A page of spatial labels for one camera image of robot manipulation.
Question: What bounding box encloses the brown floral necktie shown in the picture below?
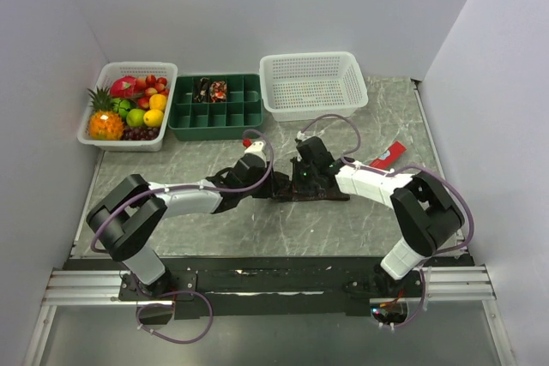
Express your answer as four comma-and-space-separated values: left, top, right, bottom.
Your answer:
274, 172, 350, 202

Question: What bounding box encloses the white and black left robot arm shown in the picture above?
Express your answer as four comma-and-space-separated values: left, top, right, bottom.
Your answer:
86, 154, 291, 299

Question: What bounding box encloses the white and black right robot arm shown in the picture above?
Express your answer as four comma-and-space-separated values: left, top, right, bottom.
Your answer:
292, 134, 465, 297

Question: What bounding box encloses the green compartment organizer tray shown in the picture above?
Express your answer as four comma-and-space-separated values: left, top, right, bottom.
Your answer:
168, 74, 264, 141

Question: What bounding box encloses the red patterned rolled tie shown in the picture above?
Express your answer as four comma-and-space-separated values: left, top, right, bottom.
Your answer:
208, 81, 227, 103

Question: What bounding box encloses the white perforated empty basket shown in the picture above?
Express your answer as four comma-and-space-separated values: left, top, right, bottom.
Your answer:
259, 51, 369, 123

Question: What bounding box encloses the red rectangular box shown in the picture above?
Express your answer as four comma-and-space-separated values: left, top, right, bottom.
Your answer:
370, 141, 407, 170

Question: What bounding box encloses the dark rolled tie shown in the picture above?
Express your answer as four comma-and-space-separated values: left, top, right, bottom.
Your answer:
192, 77, 211, 103

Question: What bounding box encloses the yellow lemon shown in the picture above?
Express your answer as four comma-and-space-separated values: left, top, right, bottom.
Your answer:
143, 109, 165, 128

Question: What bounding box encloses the orange fruit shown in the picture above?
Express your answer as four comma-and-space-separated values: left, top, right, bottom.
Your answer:
148, 93, 167, 112

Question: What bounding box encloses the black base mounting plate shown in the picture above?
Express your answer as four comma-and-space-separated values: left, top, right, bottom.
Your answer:
118, 256, 423, 320

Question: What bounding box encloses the green apple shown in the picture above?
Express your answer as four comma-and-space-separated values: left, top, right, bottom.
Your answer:
125, 109, 146, 128

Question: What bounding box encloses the dark green fruit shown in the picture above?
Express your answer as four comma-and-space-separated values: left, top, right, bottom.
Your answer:
112, 98, 133, 120

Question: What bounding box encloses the pink dragon fruit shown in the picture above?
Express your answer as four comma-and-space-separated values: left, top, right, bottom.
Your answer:
110, 76, 138, 99

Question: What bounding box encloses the orange pineapple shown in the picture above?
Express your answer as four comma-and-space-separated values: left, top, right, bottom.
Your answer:
88, 87, 124, 141

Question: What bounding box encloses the white fruit basket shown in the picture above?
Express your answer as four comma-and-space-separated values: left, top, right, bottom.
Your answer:
76, 62, 178, 153

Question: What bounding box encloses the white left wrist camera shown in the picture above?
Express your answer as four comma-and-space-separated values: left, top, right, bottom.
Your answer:
243, 139, 267, 163

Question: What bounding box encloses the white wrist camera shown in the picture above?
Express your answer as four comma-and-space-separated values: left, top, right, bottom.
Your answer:
243, 139, 267, 163
294, 130, 309, 143

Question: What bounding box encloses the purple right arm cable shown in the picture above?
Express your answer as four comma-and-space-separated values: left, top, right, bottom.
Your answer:
295, 113, 475, 333

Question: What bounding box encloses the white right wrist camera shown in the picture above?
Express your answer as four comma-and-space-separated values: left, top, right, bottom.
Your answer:
294, 130, 309, 143

